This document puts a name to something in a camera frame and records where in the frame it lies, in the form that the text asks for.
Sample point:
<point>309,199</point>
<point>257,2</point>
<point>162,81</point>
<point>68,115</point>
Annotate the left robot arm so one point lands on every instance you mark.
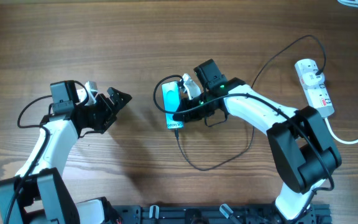
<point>37,192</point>

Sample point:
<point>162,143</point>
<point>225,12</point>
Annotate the white charger plug adapter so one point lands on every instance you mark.
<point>310,79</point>

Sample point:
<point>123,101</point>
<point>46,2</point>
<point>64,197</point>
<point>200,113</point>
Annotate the teal Galaxy smartphone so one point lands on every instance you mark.
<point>171,100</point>

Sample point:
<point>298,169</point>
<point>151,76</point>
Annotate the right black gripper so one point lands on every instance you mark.
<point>189,117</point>

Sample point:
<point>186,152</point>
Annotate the white power strip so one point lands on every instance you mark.
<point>317,96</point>

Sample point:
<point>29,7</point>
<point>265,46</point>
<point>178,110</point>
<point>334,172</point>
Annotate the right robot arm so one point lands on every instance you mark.
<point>305,156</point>

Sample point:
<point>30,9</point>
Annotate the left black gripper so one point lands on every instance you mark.
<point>110,111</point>

